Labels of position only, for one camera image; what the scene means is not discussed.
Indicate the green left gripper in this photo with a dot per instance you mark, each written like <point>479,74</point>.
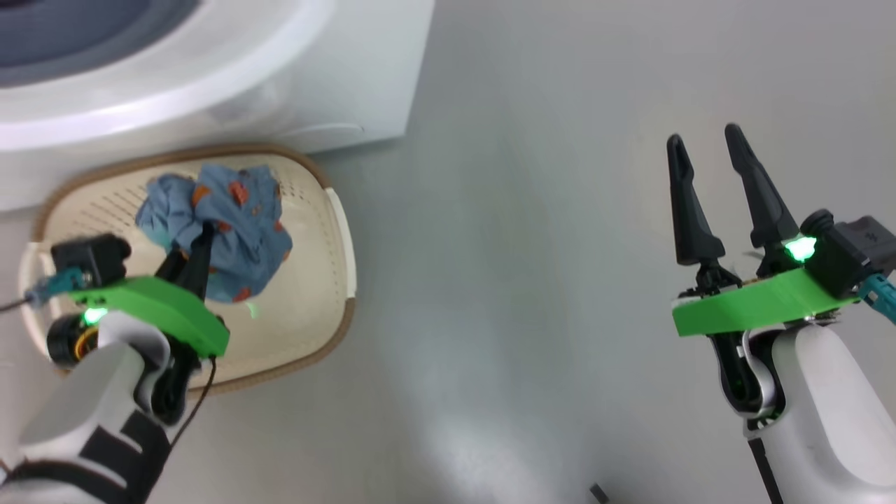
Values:
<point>168,308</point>

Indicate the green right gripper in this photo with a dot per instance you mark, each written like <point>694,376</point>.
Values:
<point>756,304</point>

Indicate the blue patterned garment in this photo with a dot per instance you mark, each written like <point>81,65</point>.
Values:
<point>238,224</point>

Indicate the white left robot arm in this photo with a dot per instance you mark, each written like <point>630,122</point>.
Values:
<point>77,413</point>

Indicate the white front-load washing machine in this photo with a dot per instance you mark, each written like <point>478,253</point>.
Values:
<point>336,77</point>

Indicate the grey rubber door gasket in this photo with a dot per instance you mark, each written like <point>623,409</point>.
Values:
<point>84,35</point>

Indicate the cream perforated laundry basket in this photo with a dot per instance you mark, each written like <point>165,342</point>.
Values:
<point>308,266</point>

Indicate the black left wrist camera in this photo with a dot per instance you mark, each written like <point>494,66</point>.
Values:
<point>91,259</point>

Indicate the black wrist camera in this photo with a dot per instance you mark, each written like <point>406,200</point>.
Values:
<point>91,259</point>
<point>850,248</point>

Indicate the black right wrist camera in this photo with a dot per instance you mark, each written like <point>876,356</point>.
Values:
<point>850,248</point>

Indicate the teal left camera connector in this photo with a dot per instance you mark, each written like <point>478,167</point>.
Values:
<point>59,283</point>

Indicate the teal camera connector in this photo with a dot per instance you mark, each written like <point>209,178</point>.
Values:
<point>59,283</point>
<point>878,294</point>

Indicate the teal right camera connector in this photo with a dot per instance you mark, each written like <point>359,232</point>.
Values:
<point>878,294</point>

